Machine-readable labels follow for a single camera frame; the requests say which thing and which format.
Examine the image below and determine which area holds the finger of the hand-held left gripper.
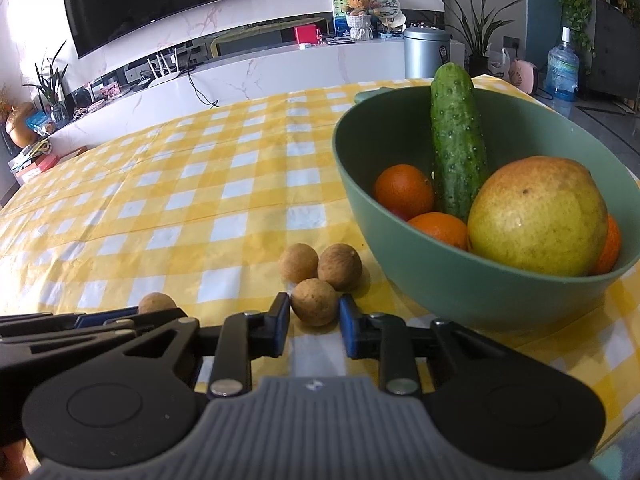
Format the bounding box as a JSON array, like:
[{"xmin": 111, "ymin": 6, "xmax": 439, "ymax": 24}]
[
  {"xmin": 0, "ymin": 306, "xmax": 141, "ymax": 338},
  {"xmin": 0, "ymin": 307, "xmax": 188, "ymax": 401}
]

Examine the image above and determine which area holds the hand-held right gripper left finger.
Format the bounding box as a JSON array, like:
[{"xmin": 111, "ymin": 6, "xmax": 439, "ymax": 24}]
[{"xmin": 122, "ymin": 292, "xmax": 292, "ymax": 398}]

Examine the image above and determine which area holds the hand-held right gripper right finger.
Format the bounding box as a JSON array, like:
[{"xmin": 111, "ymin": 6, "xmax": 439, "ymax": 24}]
[{"xmin": 339, "ymin": 294, "xmax": 521, "ymax": 395}]

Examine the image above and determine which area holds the brown longan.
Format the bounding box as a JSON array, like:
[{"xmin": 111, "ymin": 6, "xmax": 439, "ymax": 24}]
[
  {"xmin": 291, "ymin": 278, "xmax": 338, "ymax": 327},
  {"xmin": 317, "ymin": 243, "xmax": 363, "ymax": 291},
  {"xmin": 278, "ymin": 243, "xmax": 319, "ymax": 284},
  {"xmin": 137, "ymin": 292, "xmax": 178, "ymax": 316}
]

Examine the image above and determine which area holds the green bowl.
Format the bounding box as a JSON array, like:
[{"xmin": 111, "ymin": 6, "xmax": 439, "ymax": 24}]
[{"xmin": 332, "ymin": 77, "xmax": 638, "ymax": 333}]

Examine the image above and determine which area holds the orange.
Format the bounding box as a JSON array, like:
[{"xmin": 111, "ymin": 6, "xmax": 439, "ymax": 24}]
[
  {"xmin": 374, "ymin": 164, "xmax": 435, "ymax": 221},
  {"xmin": 590, "ymin": 214, "xmax": 622, "ymax": 276},
  {"xmin": 407, "ymin": 211, "xmax": 470, "ymax": 252}
]

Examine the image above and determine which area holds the large yellow-green mango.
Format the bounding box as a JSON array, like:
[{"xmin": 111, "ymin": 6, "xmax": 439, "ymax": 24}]
[{"xmin": 467, "ymin": 156, "xmax": 610, "ymax": 277}]

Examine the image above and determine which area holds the yellow checked tablecloth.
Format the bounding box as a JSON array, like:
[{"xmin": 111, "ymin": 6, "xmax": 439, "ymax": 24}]
[{"xmin": 0, "ymin": 74, "xmax": 640, "ymax": 461}]

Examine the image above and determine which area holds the pink box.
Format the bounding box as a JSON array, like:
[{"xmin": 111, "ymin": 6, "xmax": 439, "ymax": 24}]
[{"xmin": 12, "ymin": 152, "xmax": 61, "ymax": 186}]

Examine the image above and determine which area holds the brown gourd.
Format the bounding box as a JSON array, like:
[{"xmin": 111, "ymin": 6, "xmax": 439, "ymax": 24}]
[{"xmin": 4, "ymin": 102, "xmax": 38, "ymax": 148}]

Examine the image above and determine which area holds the green cucumber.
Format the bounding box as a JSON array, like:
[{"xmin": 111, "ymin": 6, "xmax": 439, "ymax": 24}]
[{"xmin": 430, "ymin": 62, "xmax": 490, "ymax": 223}]

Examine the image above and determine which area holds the potted grass-leaf plant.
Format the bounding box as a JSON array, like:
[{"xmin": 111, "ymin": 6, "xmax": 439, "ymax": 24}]
[{"xmin": 22, "ymin": 40, "xmax": 68, "ymax": 123}]

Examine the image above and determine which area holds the white router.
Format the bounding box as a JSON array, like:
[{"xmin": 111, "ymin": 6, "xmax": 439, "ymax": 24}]
[{"xmin": 147, "ymin": 52, "xmax": 182, "ymax": 86}]

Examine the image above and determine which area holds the white marble console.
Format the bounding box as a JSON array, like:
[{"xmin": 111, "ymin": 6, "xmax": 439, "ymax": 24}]
[{"xmin": 47, "ymin": 37, "xmax": 406, "ymax": 151}]

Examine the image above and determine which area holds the silver trash can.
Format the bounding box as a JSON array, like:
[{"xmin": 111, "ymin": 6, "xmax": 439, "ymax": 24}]
[{"xmin": 403, "ymin": 27, "xmax": 453, "ymax": 80}]

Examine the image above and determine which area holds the white woven basket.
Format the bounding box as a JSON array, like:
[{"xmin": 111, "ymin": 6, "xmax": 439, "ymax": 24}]
[{"xmin": 346, "ymin": 14, "xmax": 373, "ymax": 41}]

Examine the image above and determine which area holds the white plastic bag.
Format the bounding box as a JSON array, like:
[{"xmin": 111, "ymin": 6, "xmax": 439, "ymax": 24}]
[{"xmin": 487, "ymin": 47, "xmax": 511, "ymax": 81}]

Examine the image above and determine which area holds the pink heater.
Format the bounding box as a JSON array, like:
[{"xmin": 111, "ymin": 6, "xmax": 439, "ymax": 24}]
[{"xmin": 507, "ymin": 58, "xmax": 538, "ymax": 95}]

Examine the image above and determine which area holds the painted picture card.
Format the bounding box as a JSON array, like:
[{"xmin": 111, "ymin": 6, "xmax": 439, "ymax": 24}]
[{"xmin": 332, "ymin": 0, "xmax": 351, "ymax": 38}]

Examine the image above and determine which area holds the black television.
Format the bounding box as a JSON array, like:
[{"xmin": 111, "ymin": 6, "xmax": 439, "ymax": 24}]
[{"xmin": 59, "ymin": 0, "xmax": 253, "ymax": 59}]

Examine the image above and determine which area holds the tall-leaf plant in black pot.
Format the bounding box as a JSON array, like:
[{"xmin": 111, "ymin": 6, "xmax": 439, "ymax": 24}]
[{"xmin": 431, "ymin": 0, "xmax": 523, "ymax": 78}]

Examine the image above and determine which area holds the round paper fan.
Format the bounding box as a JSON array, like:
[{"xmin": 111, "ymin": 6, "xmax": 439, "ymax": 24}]
[{"xmin": 372, "ymin": 0, "xmax": 401, "ymax": 26}]

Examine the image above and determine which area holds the blue water bottle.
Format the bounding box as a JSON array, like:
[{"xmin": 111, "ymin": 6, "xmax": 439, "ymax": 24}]
[{"xmin": 544, "ymin": 26, "xmax": 581, "ymax": 102}]

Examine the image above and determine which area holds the dark cabinet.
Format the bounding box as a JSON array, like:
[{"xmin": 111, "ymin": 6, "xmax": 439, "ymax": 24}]
[{"xmin": 587, "ymin": 0, "xmax": 640, "ymax": 98}]

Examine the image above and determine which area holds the black cable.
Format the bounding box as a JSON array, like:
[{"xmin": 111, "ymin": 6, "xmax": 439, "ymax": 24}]
[{"xmin": 187, "ymin": 72, "xmax": 219, "ymax": 108}]

